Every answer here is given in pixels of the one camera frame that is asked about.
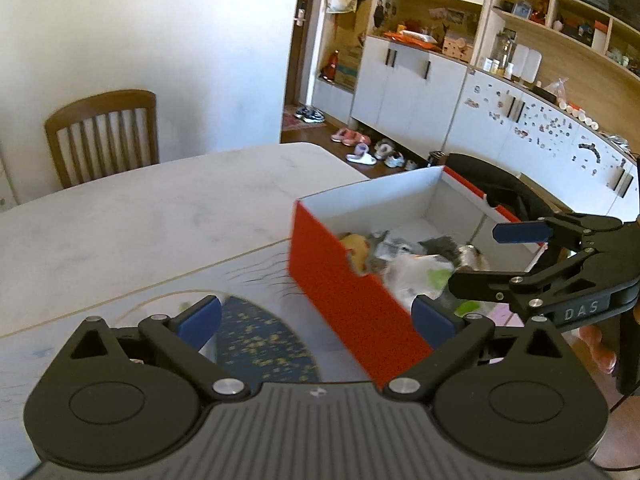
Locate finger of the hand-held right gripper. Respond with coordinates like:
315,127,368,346
447,250,602,318
492,213,626,252

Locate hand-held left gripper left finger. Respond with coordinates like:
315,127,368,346
70,296,250,402

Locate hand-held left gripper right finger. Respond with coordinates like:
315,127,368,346
382,296,568,403

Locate silver packet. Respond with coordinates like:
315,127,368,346
454,244,492,274

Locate pink notebook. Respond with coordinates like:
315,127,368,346
491,306,527,329

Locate dark packet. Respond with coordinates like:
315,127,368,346
419,236,462,262

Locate grey printed snack bag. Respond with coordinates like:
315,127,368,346
371,229,427,267

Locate red cardboard box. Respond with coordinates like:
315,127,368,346
288,164,547,389

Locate yellow snack bag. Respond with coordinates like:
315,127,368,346
339,232,372,277

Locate white marble desktop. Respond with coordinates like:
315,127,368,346
0,141,441,480

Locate person's right hand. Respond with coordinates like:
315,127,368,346
580,324,619,375

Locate black chair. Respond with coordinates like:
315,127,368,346
442,152,552,222

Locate blue gold-flecked mat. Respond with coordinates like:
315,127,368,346
214,295,321,384

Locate long white stickered cabinet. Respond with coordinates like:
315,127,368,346
444,67,640,217

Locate small light shoes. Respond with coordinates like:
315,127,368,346
383,154,419,172

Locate white storage containers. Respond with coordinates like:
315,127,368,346
511,42,544,84

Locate white slipper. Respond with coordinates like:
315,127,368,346
346,143,377,166

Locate white floor cabinet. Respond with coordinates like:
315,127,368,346
349,34,469,162

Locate small wooden drawer box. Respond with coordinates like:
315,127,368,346
442,34,474,64

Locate pink slippers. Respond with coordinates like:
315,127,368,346
330,128,372,147

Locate patterned door rug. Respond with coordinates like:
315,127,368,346
280,109,327,134

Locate orange package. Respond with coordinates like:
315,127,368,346
382,29,444,52

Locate brown wooden chair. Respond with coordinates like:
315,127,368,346
43,89,160,190

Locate pair of sneakers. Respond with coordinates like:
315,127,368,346
294,104,327,124

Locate stacked cardboard boxes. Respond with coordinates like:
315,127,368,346
334,46,363,92

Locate red bottle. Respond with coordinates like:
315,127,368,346
319,49,342,82

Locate brown door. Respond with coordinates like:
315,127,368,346
279,0,332,144

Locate black cable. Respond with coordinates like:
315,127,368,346
606,389,640,412

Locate wooden wall shelving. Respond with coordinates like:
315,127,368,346
474,0,640,87

